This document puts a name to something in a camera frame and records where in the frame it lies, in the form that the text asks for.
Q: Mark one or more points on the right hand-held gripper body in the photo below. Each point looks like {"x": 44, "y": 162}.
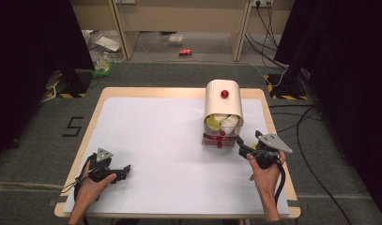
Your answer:
{"x": 267, "y": 156}

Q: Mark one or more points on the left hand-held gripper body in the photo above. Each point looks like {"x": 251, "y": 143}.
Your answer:
{"x": 99, "y": 170}

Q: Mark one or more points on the yellow-green round piece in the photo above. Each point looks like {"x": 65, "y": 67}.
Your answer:
{"x": 212, "y": 122}
{"x": 254, "y": 146}

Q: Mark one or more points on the white cabinet with red knobs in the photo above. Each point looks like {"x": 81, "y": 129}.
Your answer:
{"x": 223, "y": 100}

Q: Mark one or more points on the person's right hand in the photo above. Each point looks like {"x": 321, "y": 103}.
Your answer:
{"x": 268, "y": 179}

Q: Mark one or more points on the person's left hand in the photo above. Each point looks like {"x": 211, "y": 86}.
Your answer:
{"x": 87, "y": 192}

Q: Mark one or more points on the white paper mat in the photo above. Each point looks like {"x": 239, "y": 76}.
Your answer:
{"x": 166, "y": 150}

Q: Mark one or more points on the black stand base striped tape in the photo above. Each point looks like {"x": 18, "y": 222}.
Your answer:
{"x": 71, "y": 84}
{"x": 285, "y": 89}

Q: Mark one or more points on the wooden table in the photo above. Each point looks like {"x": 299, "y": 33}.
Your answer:
{"x": 179, "y": 92}

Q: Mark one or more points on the green plastic bag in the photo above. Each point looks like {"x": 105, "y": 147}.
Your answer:
{"x": 103, "y": 67}

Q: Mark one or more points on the dark curtain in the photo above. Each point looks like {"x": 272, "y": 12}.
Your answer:
{"x": 29, "y": 62}
{"x": 348, "y": 78}

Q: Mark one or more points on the red drink can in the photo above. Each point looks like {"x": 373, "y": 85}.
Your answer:
{"x": 185, "y": 52}

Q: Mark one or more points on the clear plastic box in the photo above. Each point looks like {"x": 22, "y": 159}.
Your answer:
{"x": 176, "y": 39}

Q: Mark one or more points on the white flat packet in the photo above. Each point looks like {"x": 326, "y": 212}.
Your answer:
{"x": 108, "y": 43}

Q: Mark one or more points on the beige wooden desk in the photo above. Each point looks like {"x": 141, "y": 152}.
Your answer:
{"x": 179, "y": 15}

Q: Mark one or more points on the white wall socket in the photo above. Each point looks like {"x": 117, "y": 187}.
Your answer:
{"x": 262, "y": 2}

